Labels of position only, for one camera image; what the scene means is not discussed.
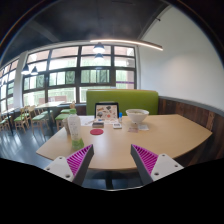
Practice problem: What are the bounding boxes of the pink paper leaflet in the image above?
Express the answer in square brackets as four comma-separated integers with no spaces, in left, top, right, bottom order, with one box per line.
[128,127,138,133]

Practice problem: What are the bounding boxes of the white paper sheet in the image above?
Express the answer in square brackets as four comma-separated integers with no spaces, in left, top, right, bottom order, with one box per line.
[138,125,149,131]

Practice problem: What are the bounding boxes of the black pendant lamp left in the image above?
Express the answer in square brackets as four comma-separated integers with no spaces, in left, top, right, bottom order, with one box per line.
[21,64,30,75]

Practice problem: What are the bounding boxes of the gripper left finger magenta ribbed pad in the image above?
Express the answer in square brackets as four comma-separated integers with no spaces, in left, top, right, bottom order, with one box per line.
[44,145,94,186]

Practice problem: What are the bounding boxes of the white card on table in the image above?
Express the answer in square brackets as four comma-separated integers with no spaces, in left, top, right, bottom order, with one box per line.
[113,123,122,129]

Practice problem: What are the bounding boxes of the wooden chair green seat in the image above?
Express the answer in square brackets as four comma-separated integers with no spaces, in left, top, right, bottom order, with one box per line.
[28,106,48,132]
[14,107,29,131]

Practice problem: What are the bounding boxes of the white bowl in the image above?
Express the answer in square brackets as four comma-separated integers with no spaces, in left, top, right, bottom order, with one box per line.
[126,109,149,123]

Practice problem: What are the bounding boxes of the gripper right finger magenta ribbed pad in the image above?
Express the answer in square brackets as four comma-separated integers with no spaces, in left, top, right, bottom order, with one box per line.
[130,144,183,185]

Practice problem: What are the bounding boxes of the background dining table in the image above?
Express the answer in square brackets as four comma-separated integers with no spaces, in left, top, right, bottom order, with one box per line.
[36,101,65,122]

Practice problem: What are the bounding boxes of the red round coaster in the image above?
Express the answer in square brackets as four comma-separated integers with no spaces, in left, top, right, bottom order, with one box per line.
[90,129,104,135]

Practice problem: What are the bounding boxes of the green stool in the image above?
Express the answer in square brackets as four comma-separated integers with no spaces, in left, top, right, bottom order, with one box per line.
[55,114,69,131]

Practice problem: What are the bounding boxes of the small dark box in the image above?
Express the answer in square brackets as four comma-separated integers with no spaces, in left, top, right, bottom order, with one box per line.
[92,122,104,128]

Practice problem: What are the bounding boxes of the green bench backrest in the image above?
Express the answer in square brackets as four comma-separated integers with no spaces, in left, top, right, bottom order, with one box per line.
[86,89,159,115]

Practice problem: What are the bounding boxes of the small blue-capped bottle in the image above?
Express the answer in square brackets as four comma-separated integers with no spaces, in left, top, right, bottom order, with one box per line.
[118,112,122,123]

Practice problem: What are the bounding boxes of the black pendant lamp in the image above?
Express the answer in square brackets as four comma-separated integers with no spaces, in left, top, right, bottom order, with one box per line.
[21,64,30,75]
[93,42,105,54]

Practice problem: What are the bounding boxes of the long linear ceiling light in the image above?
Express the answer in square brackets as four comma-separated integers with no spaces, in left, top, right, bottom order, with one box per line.
[90,39,163,51]

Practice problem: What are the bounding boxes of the laptop with stickers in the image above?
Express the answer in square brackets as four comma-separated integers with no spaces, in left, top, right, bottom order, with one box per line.
[95,102,119,120]

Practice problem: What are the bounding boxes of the clear bottle with green cap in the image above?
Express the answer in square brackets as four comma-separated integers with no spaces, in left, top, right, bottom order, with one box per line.
[68,109,84,150]

